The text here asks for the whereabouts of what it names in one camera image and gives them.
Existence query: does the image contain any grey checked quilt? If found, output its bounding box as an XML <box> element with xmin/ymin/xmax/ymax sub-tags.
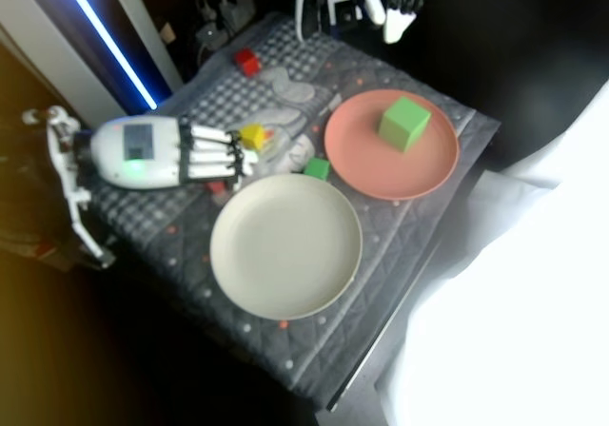
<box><xmin>88</xmin><ymin>11</ymin><xmax>501</xmax><ymax>411</ymax></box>

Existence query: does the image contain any blue white light strip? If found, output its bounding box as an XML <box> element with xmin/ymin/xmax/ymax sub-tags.
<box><xmin>54</xmin><ymin>0</ymin><xmax>159</xmax><ymax>111</ymax></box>

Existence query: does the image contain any large green foam cube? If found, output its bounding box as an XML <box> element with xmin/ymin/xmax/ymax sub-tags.
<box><xmin>379</xmin><ymin>95</ymin><xmax>433</xmax><ymax>153</ymax></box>

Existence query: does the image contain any grey power strip with plugs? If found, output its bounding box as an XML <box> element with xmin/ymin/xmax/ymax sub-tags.
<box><xmin>193</xmin><ymin>0</ymin><xmax>257</xmax><ymax>52</ymax></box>

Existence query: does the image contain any yellow cube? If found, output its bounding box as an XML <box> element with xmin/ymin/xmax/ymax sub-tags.
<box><xmin>239</xmin><ymin>124</ymin><xmax>266</xmax><ymax>151</ymax></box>

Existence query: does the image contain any small green foam cube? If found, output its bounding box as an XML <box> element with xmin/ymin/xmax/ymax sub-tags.
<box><xmin>303</xmin><ymin>157</ymin><xmax>331</xmax><ymax>181</ymax></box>

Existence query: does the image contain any white sheet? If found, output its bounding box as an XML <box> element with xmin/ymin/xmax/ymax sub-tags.
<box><xmin>375</xmin><ymin>78</ymin><xmax>609</xmax><ymax>426</ymax></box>

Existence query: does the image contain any pink plate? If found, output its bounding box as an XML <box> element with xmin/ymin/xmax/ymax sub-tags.
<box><xmin>324</xmin><ymin>88</ymin><xmax>461</xmax><ymax>203</ymax></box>

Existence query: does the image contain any white plate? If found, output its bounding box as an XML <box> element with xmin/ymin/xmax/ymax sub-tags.
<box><xmin>209</xmin><ymin>173</ymin><xmax>363</xmax><ymax>321</ymax></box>

